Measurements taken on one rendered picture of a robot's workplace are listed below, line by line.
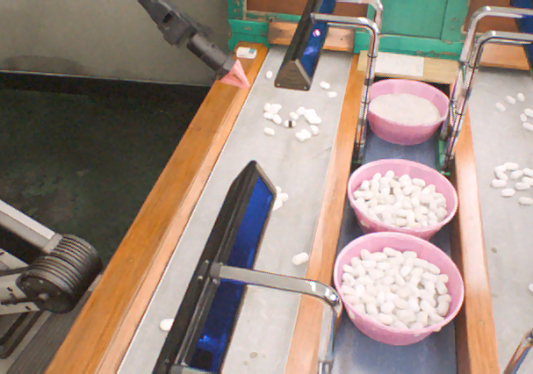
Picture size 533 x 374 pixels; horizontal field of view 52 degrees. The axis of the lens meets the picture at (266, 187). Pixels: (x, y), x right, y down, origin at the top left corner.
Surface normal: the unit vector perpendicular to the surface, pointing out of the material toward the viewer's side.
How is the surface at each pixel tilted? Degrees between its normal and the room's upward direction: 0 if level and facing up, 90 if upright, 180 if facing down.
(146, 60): 90
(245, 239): 58
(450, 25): 90
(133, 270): 0
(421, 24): 90
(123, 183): 0
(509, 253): 0
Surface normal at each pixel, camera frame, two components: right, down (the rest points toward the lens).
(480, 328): 0.01, -0.76
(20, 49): -0.16, 0.62
